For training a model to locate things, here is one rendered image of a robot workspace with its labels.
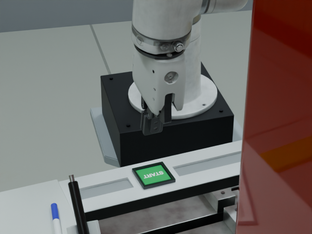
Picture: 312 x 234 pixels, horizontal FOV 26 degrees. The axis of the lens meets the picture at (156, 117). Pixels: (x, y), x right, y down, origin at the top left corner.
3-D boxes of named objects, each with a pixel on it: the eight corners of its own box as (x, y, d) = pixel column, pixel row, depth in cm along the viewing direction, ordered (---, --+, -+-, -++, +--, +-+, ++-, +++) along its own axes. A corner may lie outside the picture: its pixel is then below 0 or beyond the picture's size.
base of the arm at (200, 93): (127, 75, 152) (122, -1, 142) (211, 70, 153) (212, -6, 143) (129, 122, 136) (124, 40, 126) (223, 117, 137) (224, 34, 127)
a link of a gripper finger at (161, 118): (178, 122, 97) (165, 122, 103) (168, 69, 97) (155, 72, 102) (171, 123, 97) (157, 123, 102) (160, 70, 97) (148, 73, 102)
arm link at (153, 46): (203, 37, 92) (200, 55, 94) (177, 3, 98) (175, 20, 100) (146, 47, 90) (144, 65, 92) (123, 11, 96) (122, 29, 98)
